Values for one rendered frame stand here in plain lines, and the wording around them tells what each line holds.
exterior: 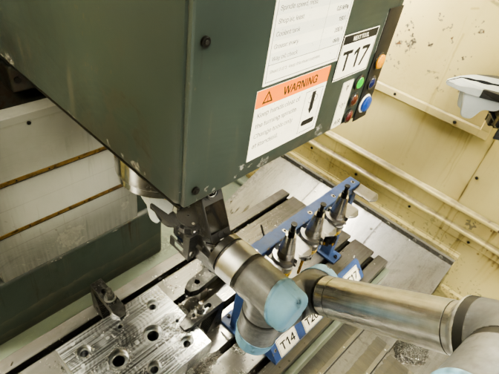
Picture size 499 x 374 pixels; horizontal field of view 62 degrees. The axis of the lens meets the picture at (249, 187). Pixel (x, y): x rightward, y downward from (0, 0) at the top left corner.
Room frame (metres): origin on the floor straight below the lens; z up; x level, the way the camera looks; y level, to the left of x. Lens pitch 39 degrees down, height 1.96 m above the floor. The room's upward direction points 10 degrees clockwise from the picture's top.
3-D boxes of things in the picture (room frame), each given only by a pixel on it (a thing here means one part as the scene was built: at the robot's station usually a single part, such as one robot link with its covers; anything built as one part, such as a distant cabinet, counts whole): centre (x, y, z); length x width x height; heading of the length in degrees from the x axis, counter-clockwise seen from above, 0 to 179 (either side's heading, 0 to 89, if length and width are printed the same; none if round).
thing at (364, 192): (0.98, -0.35, 1.21); 0.07 x 0.05 x 0.01; 52
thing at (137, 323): (0.52, 0.21, 0.96); 0.29 x 0.23 x 0.05; 142
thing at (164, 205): (0.55, 0.17, 1.42); 0.09 x 0.03 x 0.06; 66
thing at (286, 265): (0.68, -0.11, 1.21); 0.06 x 0.06 x 0.03
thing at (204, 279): (0.83, 0.05, 0.93); 0.26 x 0.05 x 0.06; 147
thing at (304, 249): (0.72, -0.15, 1.21); 0.07 x 0.05 x 0.01; 52
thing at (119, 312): (0.62, 0.31, 0.97); 0.13 x 0.03 x 0.15; 52
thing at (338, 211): (0.85, -0.25, 1.26); 0.04 x 0.04 x 0.07
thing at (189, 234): (0.52, 0.06, 1.41); 0.12 x 0.08 x 0.09; 53
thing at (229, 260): (0.47, 0.00, 1.42); 0.08 x 0.05 x 0.08; 143
